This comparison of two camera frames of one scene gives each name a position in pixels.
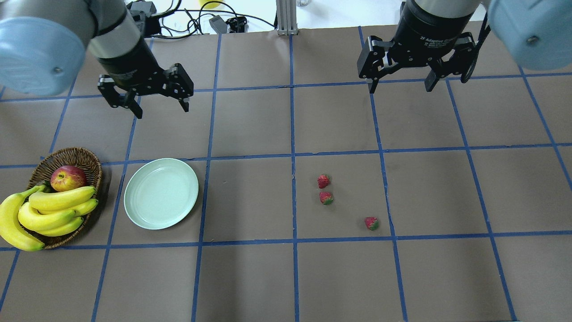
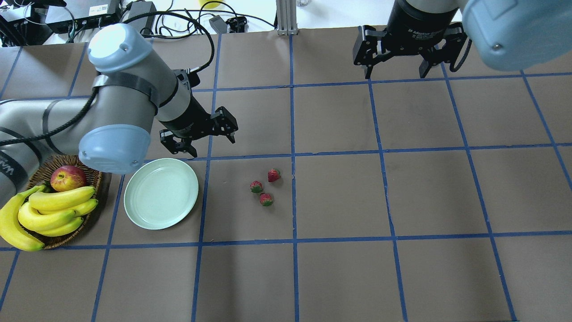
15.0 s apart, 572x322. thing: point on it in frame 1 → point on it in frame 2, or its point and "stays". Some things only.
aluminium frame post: x=286 y=16 stays
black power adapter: x=219 y=24 stays
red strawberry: x=326 y=198 → x=255 y=186
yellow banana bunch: x=23 y=218 stays
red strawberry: x=323 y=180 → x=273 y=175
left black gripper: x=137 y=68 → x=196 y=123
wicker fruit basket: x=41 y=174 stays
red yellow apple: x=67 y=178 stays
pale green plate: x=160 y=192 stays
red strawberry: x=372 y=223 → x=265 y=199
